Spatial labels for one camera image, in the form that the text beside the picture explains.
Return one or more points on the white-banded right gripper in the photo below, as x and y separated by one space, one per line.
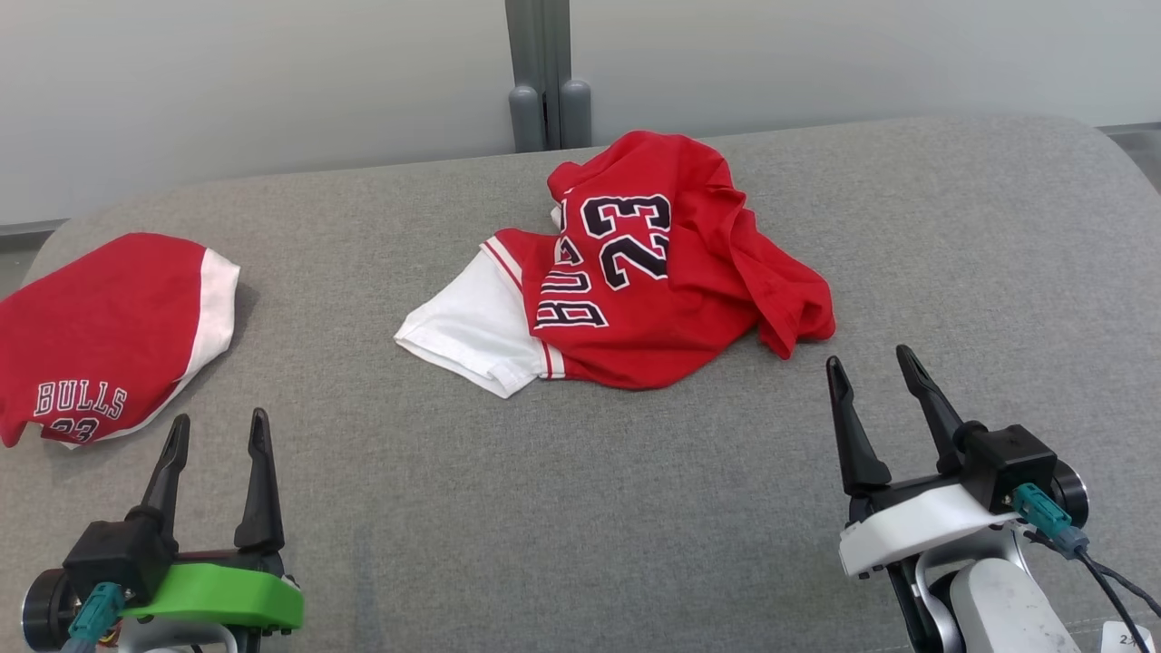
916 526

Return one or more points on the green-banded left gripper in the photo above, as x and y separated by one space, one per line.
227 594

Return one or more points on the red Bulls shorts white stripe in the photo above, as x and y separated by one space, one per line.
100 317

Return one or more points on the red Bulls shirt white sleeves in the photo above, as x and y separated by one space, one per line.
689 299

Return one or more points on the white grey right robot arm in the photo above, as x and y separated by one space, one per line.
1007 608

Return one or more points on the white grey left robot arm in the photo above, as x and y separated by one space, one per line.
181 639

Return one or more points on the grey fabric sofa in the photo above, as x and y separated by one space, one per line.
580 508

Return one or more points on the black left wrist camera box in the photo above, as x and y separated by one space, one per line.
118 553

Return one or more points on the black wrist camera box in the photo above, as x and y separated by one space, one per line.
1007 462
118 553

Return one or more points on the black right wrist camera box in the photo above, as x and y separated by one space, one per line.
1007 462

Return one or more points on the aluminium partition post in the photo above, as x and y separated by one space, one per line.
535 54

